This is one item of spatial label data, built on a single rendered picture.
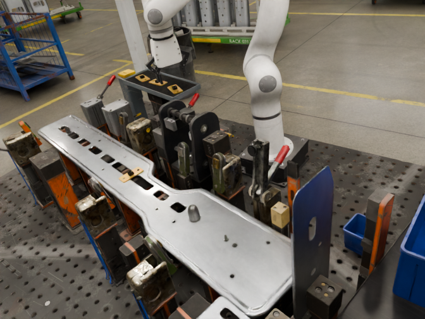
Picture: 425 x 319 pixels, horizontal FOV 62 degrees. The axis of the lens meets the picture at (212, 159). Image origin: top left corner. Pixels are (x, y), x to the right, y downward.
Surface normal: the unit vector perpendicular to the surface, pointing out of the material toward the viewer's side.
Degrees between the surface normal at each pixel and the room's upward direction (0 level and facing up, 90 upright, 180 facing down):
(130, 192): 0
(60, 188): 90
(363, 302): 0
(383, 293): 0
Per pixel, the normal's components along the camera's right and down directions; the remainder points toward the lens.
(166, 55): 0.40, 0.51
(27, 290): -0.15, -0.81
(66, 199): 0.68, 0.33
